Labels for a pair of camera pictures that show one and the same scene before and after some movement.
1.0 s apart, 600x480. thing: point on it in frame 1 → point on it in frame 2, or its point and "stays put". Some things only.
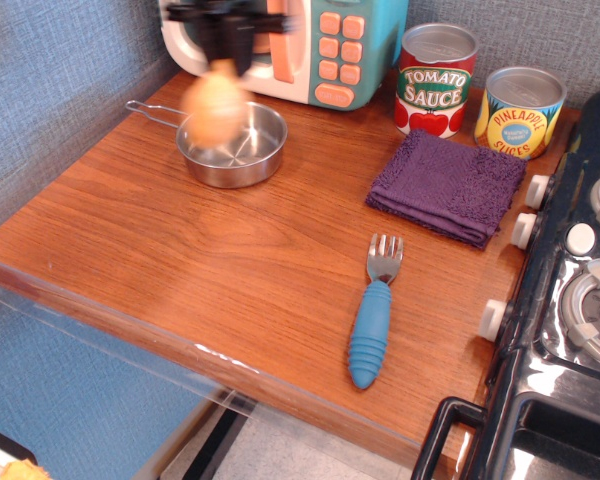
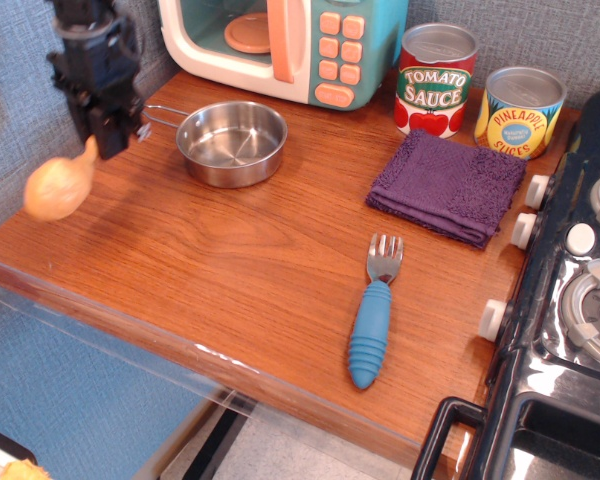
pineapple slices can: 520,110 stays put
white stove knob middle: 523,229 stays put
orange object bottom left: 24,470 stays put
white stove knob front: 492,319 stays put
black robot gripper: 228,29 → 95,58
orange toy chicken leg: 216,106 → 57,187
